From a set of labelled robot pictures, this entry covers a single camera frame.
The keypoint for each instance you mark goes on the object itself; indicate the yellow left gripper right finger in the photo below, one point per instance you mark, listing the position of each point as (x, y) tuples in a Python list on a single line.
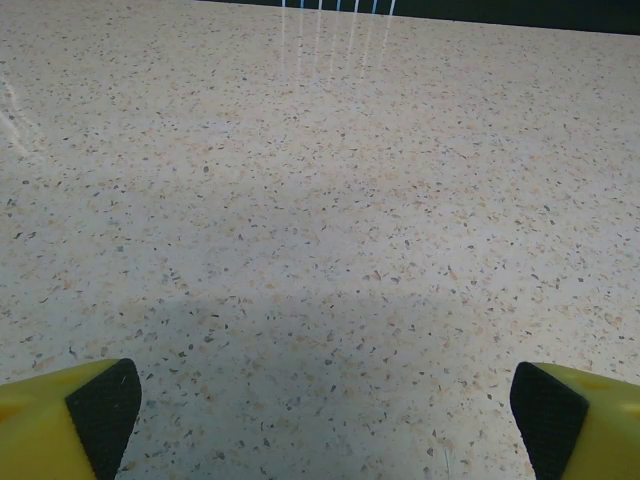
[(590, 425)]

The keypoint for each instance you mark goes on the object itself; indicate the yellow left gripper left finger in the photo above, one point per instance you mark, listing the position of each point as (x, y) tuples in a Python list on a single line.
[(45, 425)]

